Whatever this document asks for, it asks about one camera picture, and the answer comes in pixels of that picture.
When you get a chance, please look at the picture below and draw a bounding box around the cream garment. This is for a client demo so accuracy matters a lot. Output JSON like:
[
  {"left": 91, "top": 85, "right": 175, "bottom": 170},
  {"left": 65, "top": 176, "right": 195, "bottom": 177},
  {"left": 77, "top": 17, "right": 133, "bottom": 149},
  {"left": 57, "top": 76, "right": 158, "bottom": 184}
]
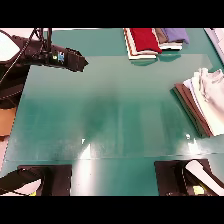
[{"left": 182, "top": 71, "right": 224, "bottom": 137}]

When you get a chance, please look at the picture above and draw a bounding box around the red garment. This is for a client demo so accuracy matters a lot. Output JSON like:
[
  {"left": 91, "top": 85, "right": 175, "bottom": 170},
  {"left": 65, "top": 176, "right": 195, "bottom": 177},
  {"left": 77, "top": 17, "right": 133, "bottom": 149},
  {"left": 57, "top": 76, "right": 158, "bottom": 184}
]
[{"left": 129, "top": 28, "right": 163, "bottom": 55}]

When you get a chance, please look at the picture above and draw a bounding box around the grey-brown garment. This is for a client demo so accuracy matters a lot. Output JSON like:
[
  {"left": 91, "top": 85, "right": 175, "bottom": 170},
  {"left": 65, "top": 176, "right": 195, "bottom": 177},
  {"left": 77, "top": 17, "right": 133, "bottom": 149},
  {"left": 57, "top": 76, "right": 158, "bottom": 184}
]
[{"left": 154, "top": 28, "right": 170, "bottom": 45}]

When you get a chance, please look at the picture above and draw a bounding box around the purple garment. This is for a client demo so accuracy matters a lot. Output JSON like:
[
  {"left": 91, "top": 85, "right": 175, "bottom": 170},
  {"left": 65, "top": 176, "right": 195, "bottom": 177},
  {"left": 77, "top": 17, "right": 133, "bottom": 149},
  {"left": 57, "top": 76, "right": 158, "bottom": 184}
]
[{"left": 163, "top": 28, "right": 191, "bottom": 45}]

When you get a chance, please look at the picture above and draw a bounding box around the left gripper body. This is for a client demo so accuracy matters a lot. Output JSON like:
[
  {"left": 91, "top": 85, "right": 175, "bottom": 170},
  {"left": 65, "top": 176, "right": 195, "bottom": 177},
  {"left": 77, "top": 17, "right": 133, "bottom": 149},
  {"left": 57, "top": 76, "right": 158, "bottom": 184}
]
[{"left": 64, "top": 48, "right": 90, "bottom": 73}]

